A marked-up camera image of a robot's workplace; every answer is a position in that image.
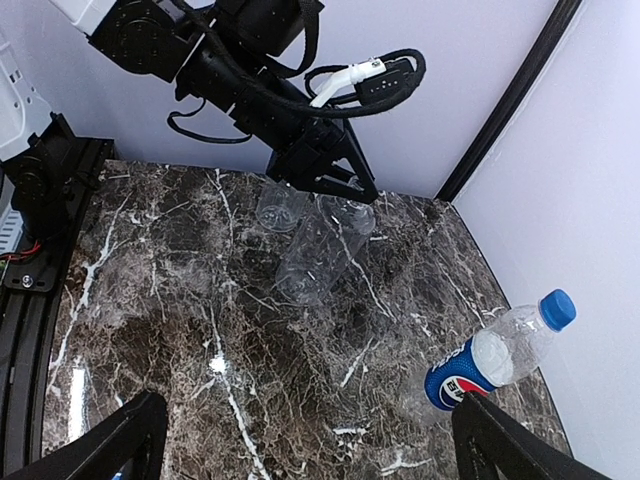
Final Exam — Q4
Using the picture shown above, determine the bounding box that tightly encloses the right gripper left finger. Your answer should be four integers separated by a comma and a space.
8, 390, 168, 479

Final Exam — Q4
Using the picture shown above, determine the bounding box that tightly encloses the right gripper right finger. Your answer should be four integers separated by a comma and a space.
451, 392, 605, 479

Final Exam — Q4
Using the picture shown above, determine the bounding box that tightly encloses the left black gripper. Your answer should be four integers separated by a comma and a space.
266, 119, 379, 204

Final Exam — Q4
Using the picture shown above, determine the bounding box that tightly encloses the clear unlabeled plastic bottle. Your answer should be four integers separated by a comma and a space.
275, 195, 376, 305

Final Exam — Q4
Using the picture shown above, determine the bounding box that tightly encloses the Pocari Sweat bottle blue label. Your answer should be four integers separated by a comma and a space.
255, 182, 308, 233

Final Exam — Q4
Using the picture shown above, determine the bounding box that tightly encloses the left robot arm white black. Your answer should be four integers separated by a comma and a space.
1, 1, 386, 243

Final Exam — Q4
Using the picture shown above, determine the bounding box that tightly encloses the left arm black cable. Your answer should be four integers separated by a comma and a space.
167, 0, 428, 146

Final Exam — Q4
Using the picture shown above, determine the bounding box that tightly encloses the black front table rail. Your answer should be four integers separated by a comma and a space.
1, 138, 117, 476

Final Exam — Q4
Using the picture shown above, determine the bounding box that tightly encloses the white slotted cable duct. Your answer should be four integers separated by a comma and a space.
0, 206, 23, 254

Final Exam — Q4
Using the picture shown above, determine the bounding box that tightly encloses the left black frame post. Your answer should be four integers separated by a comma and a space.
436, 0, 582, 202

